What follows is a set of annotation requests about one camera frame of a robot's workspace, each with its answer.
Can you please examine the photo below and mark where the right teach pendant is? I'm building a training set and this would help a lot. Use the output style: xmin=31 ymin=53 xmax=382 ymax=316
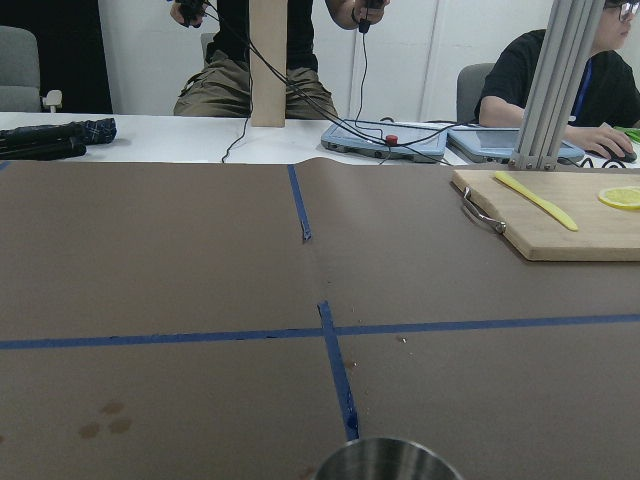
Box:
xmin=446 ymin=125 xmax=585 ymax=165

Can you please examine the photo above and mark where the steel jigger cup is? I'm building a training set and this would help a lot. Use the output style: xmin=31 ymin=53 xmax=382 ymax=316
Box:
xmin=312 ymin=437 xmax=463 ymax=480

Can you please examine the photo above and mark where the grey office chair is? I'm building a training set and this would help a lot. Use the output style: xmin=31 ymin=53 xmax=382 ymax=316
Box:
xmin=1 ymin=25 xmax=42 ymax=113

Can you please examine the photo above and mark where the wooden post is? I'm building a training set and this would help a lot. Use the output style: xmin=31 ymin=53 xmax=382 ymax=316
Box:
xmin=249 ymin=0 xmax=287 ymax=127

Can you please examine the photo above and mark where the aluminium frame post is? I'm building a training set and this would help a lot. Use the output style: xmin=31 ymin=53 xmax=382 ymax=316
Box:
xmin=508 ymin=0 xmax=604 ymax=171

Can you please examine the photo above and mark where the seated person black shirt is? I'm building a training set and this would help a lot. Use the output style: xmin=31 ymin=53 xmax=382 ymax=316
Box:
xmin=474 ymin=0 xmax=640 ymax=160

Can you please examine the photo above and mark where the brown table mat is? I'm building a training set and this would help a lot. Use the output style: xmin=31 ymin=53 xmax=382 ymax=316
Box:
xmin=1 ymin=159 xmax=639 ymax=479

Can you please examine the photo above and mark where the black computer mouse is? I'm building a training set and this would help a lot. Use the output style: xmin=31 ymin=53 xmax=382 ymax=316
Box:
xmin=585 ymin=144 xmax=639 ymax=164

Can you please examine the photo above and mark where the lemon slice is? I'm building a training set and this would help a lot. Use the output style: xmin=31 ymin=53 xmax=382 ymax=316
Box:
xmin=598 ymin=186 xmax=640 ymax=210

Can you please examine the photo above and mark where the teach pendant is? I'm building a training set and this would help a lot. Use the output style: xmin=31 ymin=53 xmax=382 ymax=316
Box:
xmin=446 ymin=125 xmax=585 ymax=165
xmin=321 ymin=119 xmax=447 ymax=163

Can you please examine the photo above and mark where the left teach pendant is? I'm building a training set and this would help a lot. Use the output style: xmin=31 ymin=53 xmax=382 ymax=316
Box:
xmin=321 ymin=119 xmax=447 ymax=163

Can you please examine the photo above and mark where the standing operator person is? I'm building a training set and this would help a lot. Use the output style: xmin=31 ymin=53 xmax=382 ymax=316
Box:
xmin=168 ymin=0 xmax=391 ymax=120

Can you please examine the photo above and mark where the wooden cutting board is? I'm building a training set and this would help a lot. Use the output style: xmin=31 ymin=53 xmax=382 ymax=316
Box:
xmin=451 ymin=168 xmax=640 ymax=262

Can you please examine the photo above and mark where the yellow plastic knife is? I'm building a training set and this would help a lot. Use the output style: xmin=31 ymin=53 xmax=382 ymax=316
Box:
xmin=494 ymin=171 xmax=579 ymax=232

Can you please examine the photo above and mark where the folded dark umbrella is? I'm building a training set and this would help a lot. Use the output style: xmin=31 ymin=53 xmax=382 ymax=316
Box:
xmin=1 ymin=118 xmax=117 ymax=161

